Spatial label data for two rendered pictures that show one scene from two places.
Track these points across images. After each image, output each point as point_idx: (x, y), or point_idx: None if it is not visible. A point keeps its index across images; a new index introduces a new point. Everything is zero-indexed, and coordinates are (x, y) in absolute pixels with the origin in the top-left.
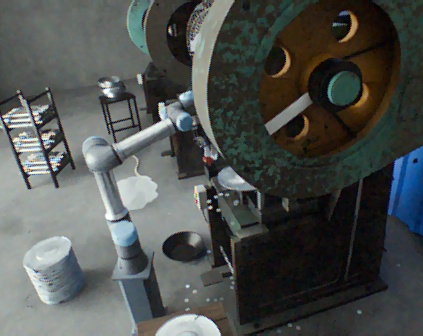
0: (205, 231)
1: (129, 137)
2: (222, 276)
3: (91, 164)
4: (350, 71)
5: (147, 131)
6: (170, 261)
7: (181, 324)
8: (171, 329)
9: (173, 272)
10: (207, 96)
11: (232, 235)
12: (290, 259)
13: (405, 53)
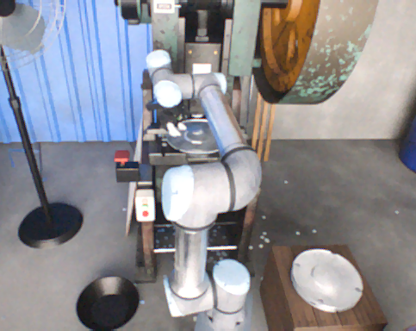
0: (83, 276)
1: (230, 128)
2: None
3: (254, 193)
4: None
5: (228, 109)
6: (119, 330)
7: (303, 278)
8: (310, 288)
9: (142, 328)
10: (375, 14)
11: (170, 222)
12: None
13: None
